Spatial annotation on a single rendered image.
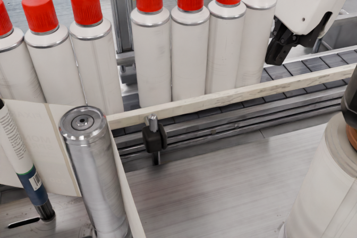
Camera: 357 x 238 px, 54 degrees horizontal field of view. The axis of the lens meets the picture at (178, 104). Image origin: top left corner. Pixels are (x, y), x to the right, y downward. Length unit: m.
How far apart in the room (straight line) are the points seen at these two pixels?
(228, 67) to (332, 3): 0.16
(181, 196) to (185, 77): 0.16
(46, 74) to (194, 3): 0.20
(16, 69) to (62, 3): 0.55
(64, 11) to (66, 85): 0.50
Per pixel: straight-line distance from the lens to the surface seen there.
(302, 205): 0.35
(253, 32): 0.52
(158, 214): 0.45
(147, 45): 0.47
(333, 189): 0.30
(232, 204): 0.46
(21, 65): 0.47
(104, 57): 0.46
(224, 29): 0.48
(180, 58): 0.49
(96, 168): 0.31
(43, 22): 0.43
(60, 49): 0.45
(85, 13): 0.43
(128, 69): 0.61
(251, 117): 0.59
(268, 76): 0.64
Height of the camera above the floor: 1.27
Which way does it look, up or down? 43 degrees down
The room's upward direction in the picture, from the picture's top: straight up
